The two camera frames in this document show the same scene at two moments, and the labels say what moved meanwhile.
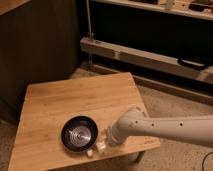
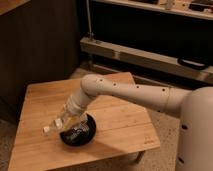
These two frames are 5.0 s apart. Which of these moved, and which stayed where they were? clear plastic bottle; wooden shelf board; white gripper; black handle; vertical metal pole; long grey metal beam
Moved: white gripper; clear plastic bottle
Stayed: black handle; vertical metal pole; wooden shelf board; long grey metal beam
